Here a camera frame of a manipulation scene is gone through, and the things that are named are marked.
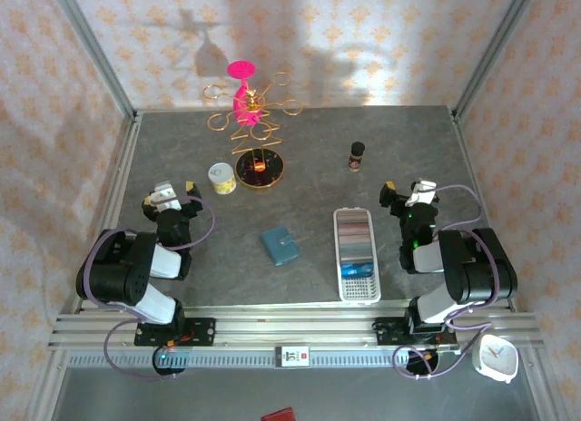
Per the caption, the blue leather card holder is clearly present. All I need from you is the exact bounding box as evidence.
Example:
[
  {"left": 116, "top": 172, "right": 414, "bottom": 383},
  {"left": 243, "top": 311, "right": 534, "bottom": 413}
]
[{"left": 261, "top": 227, "right": 300, "bottom": 267}]

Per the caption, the assorted card row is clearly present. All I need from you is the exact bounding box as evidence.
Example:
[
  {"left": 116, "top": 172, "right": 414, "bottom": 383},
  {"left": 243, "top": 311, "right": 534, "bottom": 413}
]
[{"left": 337, "top": 210, "right": 374, "bottom": 263}]

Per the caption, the yellow tin can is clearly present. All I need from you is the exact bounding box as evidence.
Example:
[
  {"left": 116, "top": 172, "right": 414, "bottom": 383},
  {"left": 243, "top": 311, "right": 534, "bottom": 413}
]
[{"left": 207, "top": 162, "right": 238, "bottom": 196}]

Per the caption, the black cap spice bottle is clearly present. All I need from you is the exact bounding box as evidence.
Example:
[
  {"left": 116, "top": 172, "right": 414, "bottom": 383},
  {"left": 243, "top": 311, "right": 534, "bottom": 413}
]
[{"left": 348, "top": 141, "right": 367, "bottom": 172}]

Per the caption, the white plastic slotted tray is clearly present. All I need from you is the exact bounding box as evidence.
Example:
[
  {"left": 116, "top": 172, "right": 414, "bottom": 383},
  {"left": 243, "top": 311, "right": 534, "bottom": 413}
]
[{"left": 332, "top": 206, "right": 382, "bottom": 303}]

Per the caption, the pink wine glass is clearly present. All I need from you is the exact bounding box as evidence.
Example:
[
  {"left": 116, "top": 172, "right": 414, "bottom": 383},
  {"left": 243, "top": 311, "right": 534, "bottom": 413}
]
[{"left": 226, "top": 60, "right": 264, "bottom": 126}]

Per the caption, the white alarm clock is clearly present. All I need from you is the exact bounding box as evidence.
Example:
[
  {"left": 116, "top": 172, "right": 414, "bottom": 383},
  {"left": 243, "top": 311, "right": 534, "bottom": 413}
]
[{"left": 471, "top": 333, "right": 520, "bottom": 385}]

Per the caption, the white label tag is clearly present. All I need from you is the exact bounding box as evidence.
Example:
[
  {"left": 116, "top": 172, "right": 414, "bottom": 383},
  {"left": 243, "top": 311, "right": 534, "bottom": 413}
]
[{"left": 275, "top": 345, "right": 311, "bottom": 369}]

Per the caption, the red flat object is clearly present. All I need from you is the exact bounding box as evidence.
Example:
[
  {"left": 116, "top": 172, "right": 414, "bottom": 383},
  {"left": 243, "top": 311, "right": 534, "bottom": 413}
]
[{"left": 261, "top": 406, "right": 296, "bottom": 421}]

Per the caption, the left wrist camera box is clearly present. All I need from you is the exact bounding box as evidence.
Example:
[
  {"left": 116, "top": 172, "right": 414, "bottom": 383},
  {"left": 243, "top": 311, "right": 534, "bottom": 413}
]
[{"left": 152, "top": 180, "right": 182, "bottom": 212}]

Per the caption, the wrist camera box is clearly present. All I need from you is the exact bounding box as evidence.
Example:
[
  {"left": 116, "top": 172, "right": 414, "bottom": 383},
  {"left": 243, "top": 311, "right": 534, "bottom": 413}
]
[
  {"left": 405, "top": 179, "right": 439, "bottom": 208},
  {"left": 152, "top": 180, "right": 182, "bottom": 212}
]

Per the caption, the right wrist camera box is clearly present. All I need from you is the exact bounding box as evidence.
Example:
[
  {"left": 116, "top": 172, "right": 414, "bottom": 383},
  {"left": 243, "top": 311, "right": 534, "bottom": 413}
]
[{"left": 405, "top": 179, "right": 439, "bottom": 208}]

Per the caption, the aluminium side rail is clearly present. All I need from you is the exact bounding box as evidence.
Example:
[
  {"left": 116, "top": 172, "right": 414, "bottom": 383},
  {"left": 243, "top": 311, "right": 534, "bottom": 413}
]
[
  {"left": 74, "top": 114, "right": 143, "bottom": 314},
  {"left": 451, "top": 110, "right": 518, "bottom": 313}
]

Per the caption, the gold wire glass rack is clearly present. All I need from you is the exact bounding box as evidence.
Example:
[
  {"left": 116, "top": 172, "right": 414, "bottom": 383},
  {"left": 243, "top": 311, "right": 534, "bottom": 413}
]
[{"left": 202, "top": 71, "right": 304, "bottom": 191}]

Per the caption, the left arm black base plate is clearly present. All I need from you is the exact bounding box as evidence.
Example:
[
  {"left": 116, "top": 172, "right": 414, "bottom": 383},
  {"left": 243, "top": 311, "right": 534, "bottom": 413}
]
[{"left": 134, "top": 318, "right": 218, "bottom": 348}]

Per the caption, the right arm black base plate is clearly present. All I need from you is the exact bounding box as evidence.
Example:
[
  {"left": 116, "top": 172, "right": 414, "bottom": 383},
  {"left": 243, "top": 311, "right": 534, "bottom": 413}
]
[{"left": 374, "top": 316, "right": 458, "bottom": 348}]

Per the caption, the black round cable port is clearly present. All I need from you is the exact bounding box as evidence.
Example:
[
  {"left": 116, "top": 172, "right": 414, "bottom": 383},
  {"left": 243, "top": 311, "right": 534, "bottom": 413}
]
[
  {"left": 152, "top": 346, "right": 190, "bottom": 377},
  {"left": 405, "top": 348, "right": 442, "bottom": 379}
]

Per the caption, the grey slotted cable duct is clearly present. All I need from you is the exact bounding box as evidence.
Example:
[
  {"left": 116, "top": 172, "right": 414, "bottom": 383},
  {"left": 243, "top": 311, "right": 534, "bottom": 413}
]
[{"left": 67, "top": 349, "right": 462, "bottom": 370}]

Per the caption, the aluminium front rail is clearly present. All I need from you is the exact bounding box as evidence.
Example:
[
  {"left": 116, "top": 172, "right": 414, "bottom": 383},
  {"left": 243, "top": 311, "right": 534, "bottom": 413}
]
[{"left": 47, "top": 296, "right": 546, "bottom": 351}]

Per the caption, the aluminium frame post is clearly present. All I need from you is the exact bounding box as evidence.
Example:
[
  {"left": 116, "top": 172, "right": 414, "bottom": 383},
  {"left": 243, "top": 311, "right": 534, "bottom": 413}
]
[
  {"left": 452, "top": 0, "right": 541, "bottom": 121},
  {"left": 47, "top": 0, "right": 139, "bottom": 121}
]

